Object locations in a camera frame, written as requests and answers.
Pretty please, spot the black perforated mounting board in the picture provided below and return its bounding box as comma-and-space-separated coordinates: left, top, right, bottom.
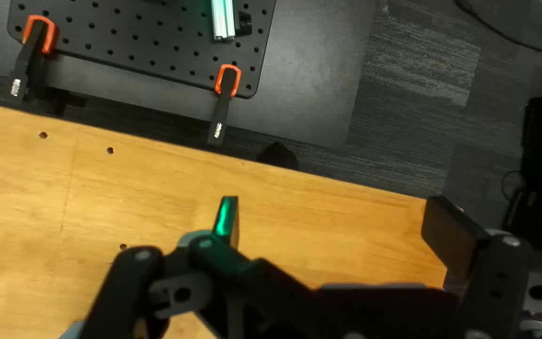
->
5, 0, 278, 99

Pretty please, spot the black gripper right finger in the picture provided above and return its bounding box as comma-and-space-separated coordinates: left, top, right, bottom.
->
419, 193, 530, 339

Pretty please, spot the orange black spring clamp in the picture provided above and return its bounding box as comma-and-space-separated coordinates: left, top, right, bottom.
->
205, 61, 242, 146
7, 12, 60, 105

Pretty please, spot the thin black floor cable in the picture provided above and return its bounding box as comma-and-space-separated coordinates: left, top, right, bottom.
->
455, 0, 542, 63

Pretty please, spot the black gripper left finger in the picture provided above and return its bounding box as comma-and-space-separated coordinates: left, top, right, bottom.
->
182, 193, 267, 278

